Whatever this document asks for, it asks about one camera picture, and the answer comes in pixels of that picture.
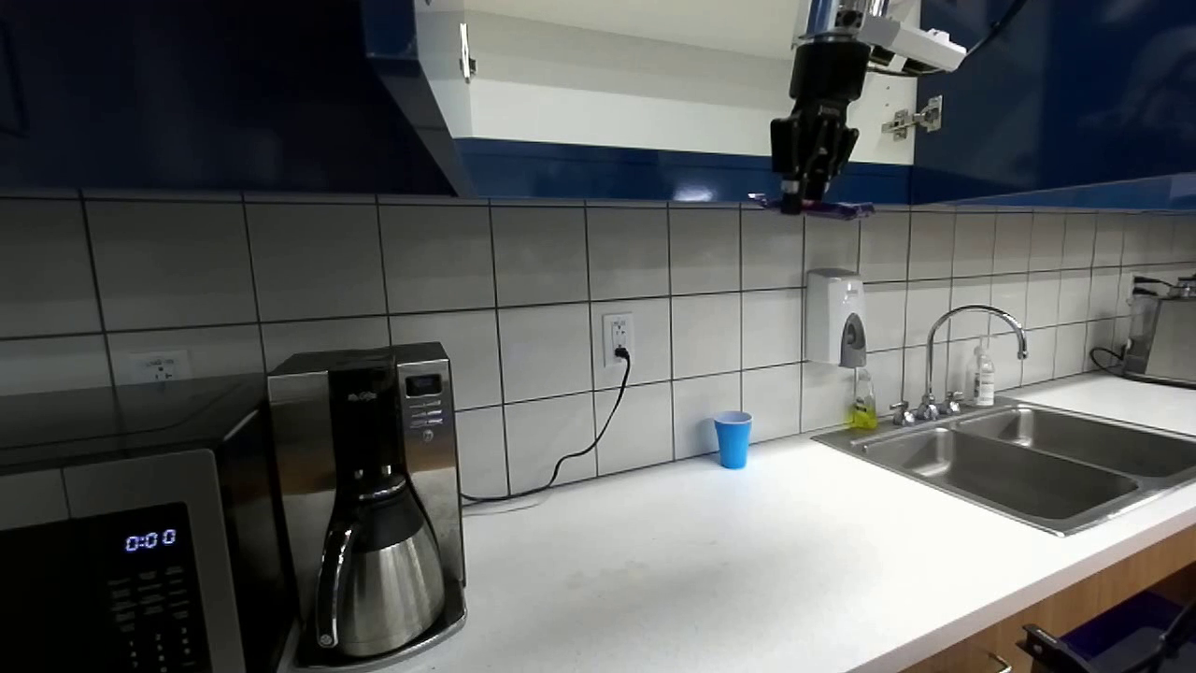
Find small white pump bottle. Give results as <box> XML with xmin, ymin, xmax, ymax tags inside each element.
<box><xmin>972</xmin><ymin>344</ymin><xmax>1003</xmax><ymax>412</ymax></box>

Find blue plastic cup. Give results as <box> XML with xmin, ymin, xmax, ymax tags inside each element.
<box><xmin>712</xmin><ymin>407</ymin><xmax>758</xmax><ymax>475</ymax></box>

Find stainless steel double sink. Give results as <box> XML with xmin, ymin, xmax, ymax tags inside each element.
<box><xmin>810</xmin><ymin>395</ymin><xmax>1196</xmax><ymax>541</ymax></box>

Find white wall soap dispenser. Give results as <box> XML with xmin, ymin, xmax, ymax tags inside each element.
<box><xmin>801</xmin><ymin>268</ymin><xmax>876</xmax><ymax>374</ymax></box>

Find open blue cabinet door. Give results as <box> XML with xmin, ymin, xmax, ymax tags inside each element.
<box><xmin>911</xmin><ymin>0</ymin><xmax>1196</xmax><ymax>212</ymax></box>

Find chrome gooseneck faucet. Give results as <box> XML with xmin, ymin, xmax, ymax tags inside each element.
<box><xmin>917</xmin><ymin>299</ymin><xmax>1037</xmax><ymax>423</ymax></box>

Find closed blue wall cabinet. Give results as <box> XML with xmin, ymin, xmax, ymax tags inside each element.
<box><xmin>0</xmin><ymin>0</ymin><xmax>461</xmax><ymax>198</ymax></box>

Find black appliance power cord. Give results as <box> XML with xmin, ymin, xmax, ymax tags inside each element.
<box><xmin>455</xmin><ymin>344</ymin><xmax>635</xmax><ymax>511</ymax></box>

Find dark blue seat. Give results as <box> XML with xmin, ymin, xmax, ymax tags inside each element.
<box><xmin>1017</xmin><ymin>587</ymin><xmax>1196</xmax><ymax>673</ymax></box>

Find wooden base cabinet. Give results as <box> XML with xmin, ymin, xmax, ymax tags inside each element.
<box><xmin>870</xmin><ymin>519</ymin><xmax>1196</xmax><ymax>673</ymax></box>

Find black microwave oven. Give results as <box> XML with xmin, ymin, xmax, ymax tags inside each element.
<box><xmin>0</xmin><ymin>374</ymin><xmax>298</xmax><ymax>673</ymax></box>

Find silver toaster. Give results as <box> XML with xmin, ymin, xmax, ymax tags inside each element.
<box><xmin>1123</xmin><ymin>268</ymin><xmax>1196</xmax><ymax>392</ymax></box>

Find black steel coffee maker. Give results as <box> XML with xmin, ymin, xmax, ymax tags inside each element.
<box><xmin>267</xmin><ymin>341</ymin><xmax>473</xmax><ymax>673</ymax></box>

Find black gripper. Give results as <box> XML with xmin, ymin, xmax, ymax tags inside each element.
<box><xmin>768</xmin><ymin>35</ymin><xmax>870</xmax><ymax>211</ymax></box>

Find yellow dish soap bottle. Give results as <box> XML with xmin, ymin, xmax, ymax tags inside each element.
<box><xmin>845</xmin><ymin>372</ymin><xmax>887</xmax><ymax>438</ymax></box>

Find purple protein bar packet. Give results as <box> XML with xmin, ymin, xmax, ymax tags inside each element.
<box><xmin>744</xmin><ymin>188</ymin><xmax>870</xmax><ymax>225</ymax></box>

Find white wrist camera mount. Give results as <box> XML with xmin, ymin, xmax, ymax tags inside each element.
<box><xmin>856</xmin><ymin>9</ymin><xmax>972</xmax><ymax>79</ymax></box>

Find white wall outlet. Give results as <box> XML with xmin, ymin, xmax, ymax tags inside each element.
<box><xmin>600</xmin><ymin>308</ymin><xmax>638</xmax><ymax>374</ymax></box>
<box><xmin>137</xmin><ymin>347</ymin><xmax>191</xmax><ymax>388</ymax></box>

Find stainless steel coffee carafe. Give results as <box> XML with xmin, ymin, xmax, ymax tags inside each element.
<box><xmin>306</xmin><ymin>475</ymin><xmax>454</xmax><ymax>661</ymax></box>

